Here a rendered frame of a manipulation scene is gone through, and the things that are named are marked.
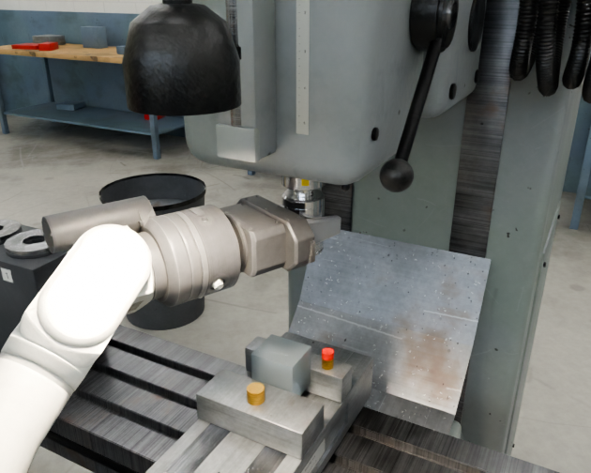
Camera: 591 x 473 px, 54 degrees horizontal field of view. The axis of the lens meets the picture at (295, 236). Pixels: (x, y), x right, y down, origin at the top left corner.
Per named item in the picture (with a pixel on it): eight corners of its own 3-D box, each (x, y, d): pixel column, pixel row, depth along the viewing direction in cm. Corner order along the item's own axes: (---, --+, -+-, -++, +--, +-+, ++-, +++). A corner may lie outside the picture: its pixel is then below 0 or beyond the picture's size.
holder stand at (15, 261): (53, 373, 93) (30, 262, 85) (-38, 340, 102) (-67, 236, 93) (106, 336, 103) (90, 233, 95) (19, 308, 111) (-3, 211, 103)
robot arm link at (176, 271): (215, 282, 52) (90, 323, 46) (180, 313, 61) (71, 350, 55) (171, 173, 54) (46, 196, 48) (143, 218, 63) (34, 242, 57)
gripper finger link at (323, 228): (336, 236, 66) (292, 249, 62) (337, 209, 64) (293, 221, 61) (345, 240, 65) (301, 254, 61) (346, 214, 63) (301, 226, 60)
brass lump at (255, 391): (259, 407, 69) (258, 395, 68) (243, 402, 70) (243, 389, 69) (268, 397, 71) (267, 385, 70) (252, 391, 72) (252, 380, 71)
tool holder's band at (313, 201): (326, 208, 62) (326, 200, 62) (282, 210, 62) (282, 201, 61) (321, 194, 66) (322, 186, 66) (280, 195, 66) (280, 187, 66)
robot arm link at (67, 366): (167, 248, 50) (80, 388, 43) (142, 280, 57) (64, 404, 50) (101, 206, 49) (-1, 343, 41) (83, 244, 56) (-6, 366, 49)
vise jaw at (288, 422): (301, 461, 67) (302, 434, 65) (197, 419, 73) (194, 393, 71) (324, 429, 71) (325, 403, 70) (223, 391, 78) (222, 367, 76)
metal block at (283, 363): (292, 406, 73) (292, 367, 70) (251, 391, 75) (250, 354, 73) (310, 383, 77) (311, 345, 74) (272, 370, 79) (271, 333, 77)
